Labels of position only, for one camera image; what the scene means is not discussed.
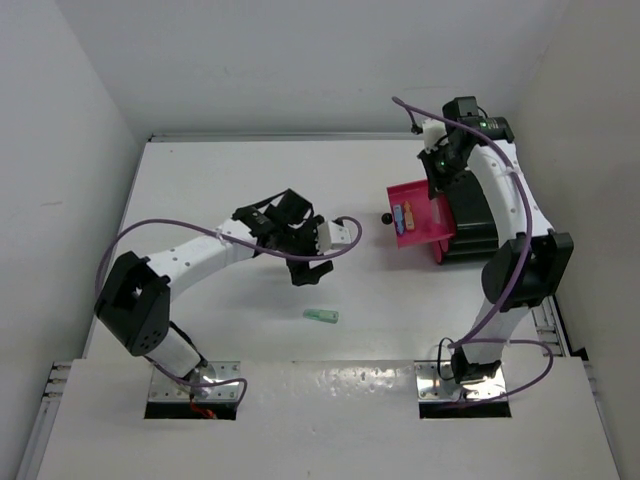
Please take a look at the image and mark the green correction tape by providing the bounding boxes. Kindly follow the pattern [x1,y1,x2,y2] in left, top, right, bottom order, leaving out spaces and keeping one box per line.
[303,309,339,324]

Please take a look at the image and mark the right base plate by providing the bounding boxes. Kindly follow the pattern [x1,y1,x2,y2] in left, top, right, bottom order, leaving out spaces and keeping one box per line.
[414,360,506,404]

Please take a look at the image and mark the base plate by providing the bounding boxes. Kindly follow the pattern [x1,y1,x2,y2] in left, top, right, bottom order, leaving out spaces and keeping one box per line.
[414,360,506,404]
[148,361,243,403]

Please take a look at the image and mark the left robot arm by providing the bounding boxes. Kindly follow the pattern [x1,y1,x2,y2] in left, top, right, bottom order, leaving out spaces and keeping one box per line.
[94,189,333,379]

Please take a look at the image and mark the pink correction tape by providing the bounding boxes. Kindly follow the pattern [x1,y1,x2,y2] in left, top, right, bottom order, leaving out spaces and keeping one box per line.
[430,196,447,226]

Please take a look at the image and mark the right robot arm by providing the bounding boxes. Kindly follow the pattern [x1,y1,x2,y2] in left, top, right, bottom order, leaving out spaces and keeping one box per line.
[419,96,574,384]

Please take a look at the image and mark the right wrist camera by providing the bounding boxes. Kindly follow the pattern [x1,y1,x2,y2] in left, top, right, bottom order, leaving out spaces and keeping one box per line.
[411,118,447,152]

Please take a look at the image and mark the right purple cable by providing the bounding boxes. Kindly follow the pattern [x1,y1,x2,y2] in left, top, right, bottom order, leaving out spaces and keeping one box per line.
[392,96,555,407]

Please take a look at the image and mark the orange correction tape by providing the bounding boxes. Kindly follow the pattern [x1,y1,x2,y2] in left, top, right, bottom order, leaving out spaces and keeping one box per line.
[403,201,415,231]

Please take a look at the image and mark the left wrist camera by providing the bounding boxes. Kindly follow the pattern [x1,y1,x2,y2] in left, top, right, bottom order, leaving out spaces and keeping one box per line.
[317,221,352,254]

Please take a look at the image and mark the black pink drawer organizer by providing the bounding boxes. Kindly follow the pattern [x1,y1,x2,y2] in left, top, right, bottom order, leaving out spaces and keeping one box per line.
[382,171,498,265]

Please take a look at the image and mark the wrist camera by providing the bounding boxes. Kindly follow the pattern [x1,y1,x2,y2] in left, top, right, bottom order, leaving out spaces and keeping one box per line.
[317,221,352,254]
[411,118,447,152]

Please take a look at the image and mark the left base plate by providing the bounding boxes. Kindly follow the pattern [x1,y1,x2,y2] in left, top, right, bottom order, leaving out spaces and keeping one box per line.
[148,361,243,403]

